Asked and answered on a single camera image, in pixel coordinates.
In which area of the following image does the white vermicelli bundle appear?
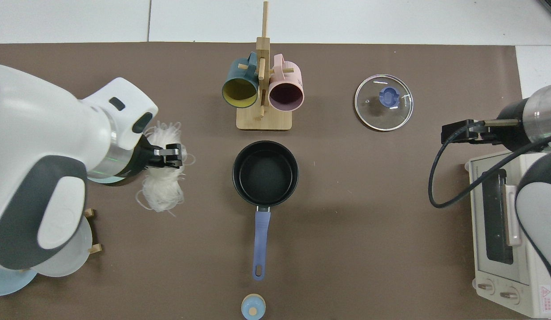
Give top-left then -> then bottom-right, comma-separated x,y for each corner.
135,121 -> 196,218

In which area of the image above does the glass lid blue knob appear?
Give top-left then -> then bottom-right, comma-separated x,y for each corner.
354,74 -> 414,132

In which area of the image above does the green plate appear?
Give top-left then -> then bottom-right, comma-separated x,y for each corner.
86,175 -> 125,185

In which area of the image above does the wooden plate rack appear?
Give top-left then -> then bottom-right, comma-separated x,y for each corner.
83,208 -> 102,254

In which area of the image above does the grey plate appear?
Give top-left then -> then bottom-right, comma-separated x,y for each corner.
33,217 -> 93,278

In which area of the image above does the light blue plate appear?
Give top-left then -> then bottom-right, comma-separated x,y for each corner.
0,266 -> 38,297

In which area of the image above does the wooden cup stand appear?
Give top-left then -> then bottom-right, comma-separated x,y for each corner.
236,1 -> 293,131

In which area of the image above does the teal mug yellow inside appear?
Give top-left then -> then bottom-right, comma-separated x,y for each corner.
221,52 -> 261,109

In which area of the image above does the pale toaster oven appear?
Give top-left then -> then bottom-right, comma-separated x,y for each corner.
464,149 -> 551,319

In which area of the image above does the pink mug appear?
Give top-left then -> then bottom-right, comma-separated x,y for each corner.
268,54 -> 305,112

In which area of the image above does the brown table cloth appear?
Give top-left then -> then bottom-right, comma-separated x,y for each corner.
0,42 -> 528,320

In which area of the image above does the small blue round thing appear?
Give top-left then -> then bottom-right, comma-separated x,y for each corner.
241,294 -> 266,320

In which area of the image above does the black pot blue handle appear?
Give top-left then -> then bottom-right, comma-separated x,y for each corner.
232,140 -> 299,281

